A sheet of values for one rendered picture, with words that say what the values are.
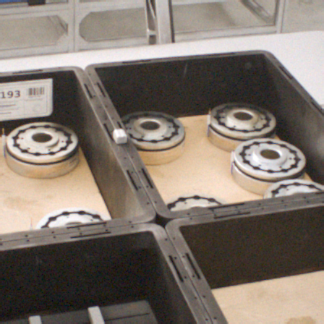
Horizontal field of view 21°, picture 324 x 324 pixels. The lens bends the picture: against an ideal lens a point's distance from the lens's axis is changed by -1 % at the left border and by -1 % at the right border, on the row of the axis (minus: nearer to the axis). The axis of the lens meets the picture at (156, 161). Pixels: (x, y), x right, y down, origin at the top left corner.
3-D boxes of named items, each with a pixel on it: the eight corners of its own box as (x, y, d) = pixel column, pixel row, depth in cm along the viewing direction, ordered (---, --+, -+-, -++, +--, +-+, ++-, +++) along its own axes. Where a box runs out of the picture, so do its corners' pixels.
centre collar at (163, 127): (127, 123, 131) (128, 119, 131) (158, 118, 133) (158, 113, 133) (141, 139, 128) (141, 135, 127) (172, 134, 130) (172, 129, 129)
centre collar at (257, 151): (248, 149, 127) (249, 145, 127) (281, 147, 128) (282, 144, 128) (257, 168, 123) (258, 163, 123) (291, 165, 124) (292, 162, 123)
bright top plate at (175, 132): (105, 121, 133) (105, 117, 132) (166, 110, 136) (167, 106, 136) (131, 154, 125) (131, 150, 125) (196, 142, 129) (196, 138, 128)
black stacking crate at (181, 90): (82, 134, 138) (82, 68, 132) (259, 115, 146) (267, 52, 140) (156, 300, 106) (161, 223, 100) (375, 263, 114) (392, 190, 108)
